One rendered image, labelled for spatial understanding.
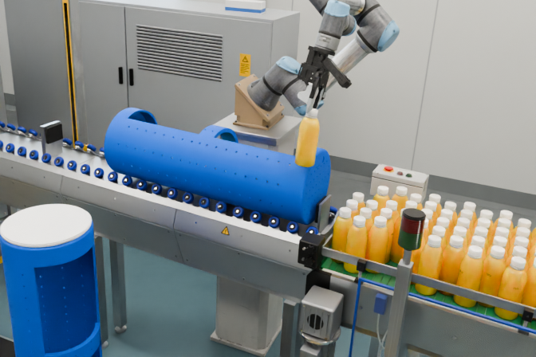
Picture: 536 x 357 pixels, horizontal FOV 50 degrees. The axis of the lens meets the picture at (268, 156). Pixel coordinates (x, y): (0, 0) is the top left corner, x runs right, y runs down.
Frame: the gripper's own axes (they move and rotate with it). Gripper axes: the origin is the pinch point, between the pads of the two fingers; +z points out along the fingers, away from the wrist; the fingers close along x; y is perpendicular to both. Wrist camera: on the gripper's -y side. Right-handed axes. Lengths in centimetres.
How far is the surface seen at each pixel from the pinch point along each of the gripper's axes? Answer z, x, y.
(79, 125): 53, -53, 136
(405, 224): 18, 23, -43
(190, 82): 26, -155, 140
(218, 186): 38.7, -6.0, 27.9
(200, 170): 35, -5, 36
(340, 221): 32.8, -5.2, -19.8
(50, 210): 57, 33, 67
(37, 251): 62, 51, 53
